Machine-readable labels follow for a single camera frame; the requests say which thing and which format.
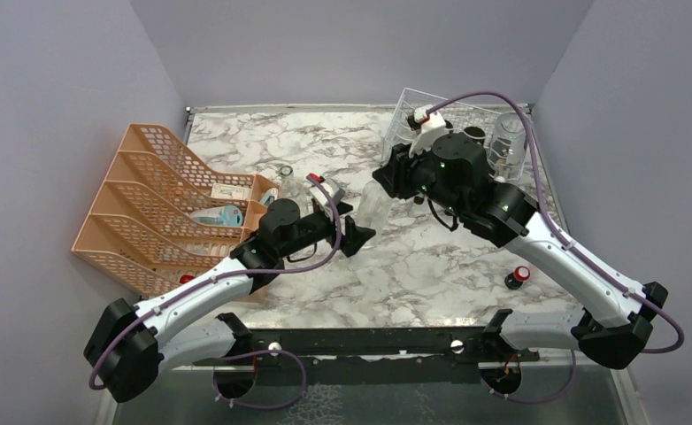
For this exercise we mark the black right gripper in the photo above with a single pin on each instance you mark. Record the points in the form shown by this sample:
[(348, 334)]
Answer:
[(395, 173)]

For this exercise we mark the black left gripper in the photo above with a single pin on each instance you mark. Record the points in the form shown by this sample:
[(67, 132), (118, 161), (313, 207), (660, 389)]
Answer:
[(354, 236)]

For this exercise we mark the clear square glass bottle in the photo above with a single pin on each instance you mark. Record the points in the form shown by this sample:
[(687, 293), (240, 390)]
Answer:
[(293, 188)]

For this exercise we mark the clear bottle with silver cap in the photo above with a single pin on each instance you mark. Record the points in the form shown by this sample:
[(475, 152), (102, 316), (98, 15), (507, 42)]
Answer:
[(507, 147)]

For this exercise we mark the tall clear glass bottle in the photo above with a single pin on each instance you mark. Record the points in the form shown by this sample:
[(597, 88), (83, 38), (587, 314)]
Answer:
[(374, 207)]

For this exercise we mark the green wine bottle dark label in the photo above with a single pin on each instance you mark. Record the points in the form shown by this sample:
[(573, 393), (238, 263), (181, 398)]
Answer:
[(474, 138)]

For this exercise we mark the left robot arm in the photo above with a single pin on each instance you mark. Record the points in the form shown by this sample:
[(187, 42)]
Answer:
[(132, 343)]

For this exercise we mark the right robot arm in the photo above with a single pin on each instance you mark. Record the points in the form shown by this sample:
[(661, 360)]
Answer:
[(613, 324)]

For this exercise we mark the blue white stapler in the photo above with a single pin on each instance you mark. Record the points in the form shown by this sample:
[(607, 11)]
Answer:
[(270, 196)]

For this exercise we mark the blue correction tape package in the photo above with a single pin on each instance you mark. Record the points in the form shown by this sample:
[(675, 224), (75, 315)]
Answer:
[(225, 216)]

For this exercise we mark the white card box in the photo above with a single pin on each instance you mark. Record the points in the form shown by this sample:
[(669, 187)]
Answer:
[(229, 191)]

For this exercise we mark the red and black stopper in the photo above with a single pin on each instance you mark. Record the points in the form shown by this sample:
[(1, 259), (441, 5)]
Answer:
[(515, 279)]

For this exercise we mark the orange plastic file organizer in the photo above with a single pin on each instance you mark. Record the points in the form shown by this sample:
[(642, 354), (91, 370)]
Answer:
[(138, 230)]

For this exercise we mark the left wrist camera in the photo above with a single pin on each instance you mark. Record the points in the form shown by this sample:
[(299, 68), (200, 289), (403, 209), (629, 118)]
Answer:
[(322, 191)]

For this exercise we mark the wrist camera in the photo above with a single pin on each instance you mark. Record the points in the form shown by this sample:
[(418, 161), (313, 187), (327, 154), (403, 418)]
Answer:
[(428, 126), (322, 191)]

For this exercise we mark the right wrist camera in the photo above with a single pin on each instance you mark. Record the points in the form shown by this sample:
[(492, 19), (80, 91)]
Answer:
[(428, 126)]

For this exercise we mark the white wire wine rack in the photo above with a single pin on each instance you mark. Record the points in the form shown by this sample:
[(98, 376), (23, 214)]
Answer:
[(458, 116)]

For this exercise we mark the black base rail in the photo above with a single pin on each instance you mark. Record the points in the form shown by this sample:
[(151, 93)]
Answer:
[(354, 356)]

